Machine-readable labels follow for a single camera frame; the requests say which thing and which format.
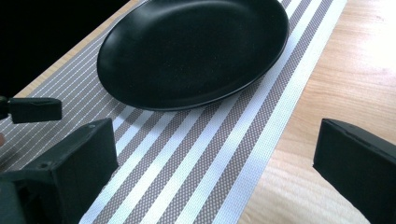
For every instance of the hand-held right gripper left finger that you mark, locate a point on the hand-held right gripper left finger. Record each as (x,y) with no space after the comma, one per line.
(71,174)

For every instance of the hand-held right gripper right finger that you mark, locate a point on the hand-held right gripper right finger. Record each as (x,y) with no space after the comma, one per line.
(358,168)

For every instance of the black plate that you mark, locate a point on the black plate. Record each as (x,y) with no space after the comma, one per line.
(193,53)

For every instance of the grey white striped placemat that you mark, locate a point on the grey white striped placemat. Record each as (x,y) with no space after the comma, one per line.
(193,161)

